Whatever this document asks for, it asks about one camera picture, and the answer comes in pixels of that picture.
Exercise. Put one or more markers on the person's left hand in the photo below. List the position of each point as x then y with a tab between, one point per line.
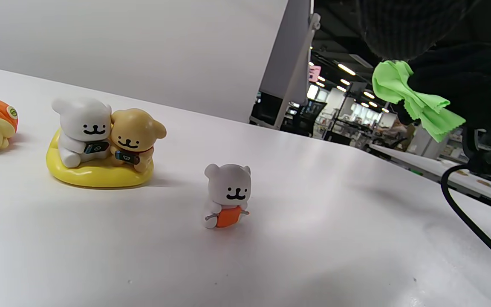
407	30

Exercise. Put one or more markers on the person's right hand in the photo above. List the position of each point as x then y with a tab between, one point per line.
484	81

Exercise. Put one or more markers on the green dusting cloth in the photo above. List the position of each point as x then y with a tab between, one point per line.
399	85

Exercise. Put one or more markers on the small orange white ornament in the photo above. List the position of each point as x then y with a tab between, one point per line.
228	187

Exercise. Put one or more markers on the row of ceiling lights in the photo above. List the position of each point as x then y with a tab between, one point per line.
346	69

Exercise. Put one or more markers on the long white table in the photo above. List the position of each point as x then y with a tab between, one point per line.
433	166

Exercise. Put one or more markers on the pink hanging sign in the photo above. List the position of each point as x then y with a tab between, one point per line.
314	73

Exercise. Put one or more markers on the large white backdrop board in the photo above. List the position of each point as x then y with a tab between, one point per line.
143	51

